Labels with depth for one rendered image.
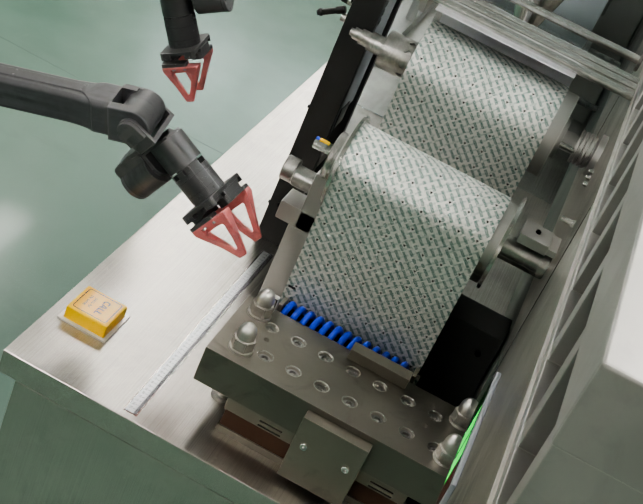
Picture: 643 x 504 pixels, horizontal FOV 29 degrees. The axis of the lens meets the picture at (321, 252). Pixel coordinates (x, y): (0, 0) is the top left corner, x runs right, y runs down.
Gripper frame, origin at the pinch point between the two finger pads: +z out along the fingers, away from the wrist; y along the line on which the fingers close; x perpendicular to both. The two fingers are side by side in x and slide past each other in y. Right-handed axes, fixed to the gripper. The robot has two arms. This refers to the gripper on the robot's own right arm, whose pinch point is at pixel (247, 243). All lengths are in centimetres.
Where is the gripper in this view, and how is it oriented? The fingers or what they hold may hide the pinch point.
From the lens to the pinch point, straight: 187.0
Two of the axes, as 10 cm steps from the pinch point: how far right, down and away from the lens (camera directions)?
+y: -3.3, 4.2, -8.4
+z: 6.1, 7.8, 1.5
